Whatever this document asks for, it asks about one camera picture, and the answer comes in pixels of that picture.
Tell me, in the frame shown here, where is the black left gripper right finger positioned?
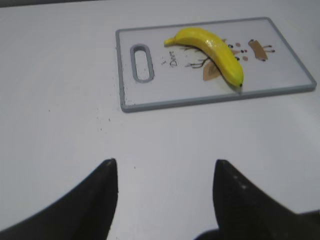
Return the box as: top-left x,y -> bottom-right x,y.
196,159 -> 320,240

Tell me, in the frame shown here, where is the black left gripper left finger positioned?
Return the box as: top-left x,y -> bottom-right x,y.
0,158 -> 118,240

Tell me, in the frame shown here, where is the yellow plastic banana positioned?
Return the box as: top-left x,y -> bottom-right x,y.
163,27 -> 244,88

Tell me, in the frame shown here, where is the white deer cutting board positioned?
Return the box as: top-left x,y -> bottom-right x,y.
115,17 -> 319,113

